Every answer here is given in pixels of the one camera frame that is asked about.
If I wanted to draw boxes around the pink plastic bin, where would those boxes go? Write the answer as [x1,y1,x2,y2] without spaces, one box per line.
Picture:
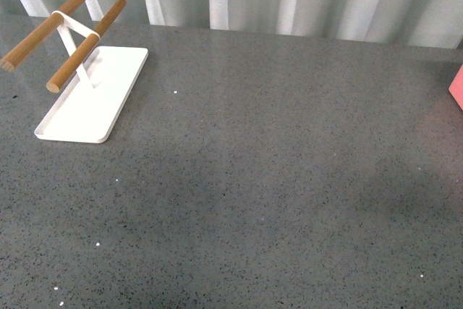
[449,66,463,109]

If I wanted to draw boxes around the white towel rack wooden bars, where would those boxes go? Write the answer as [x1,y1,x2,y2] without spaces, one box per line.
[1,0,148,143]

